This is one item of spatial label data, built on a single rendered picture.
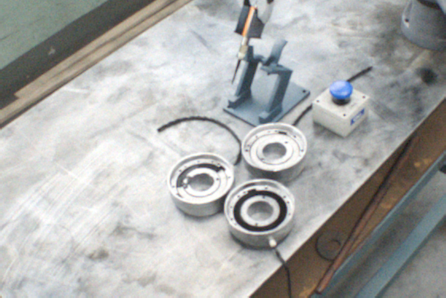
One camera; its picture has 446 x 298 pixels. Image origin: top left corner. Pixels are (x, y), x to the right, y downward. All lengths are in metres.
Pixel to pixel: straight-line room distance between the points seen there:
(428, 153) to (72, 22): 1.75
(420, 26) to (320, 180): 0.41
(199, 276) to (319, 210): 0.21
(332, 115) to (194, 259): 0.34
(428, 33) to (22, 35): 1.76
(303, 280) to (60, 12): 1.79
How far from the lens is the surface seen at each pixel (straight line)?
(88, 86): 1.33
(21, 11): 2.65
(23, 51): 2.72
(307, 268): 1.28
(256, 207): 1.03
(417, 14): 1.33
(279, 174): 1.05
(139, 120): 1.22
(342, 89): 1.12
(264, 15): 1.06
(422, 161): 1.46
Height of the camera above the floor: 1.61
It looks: 44 degrees down
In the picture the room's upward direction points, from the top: 9 degrees counter-clockwise
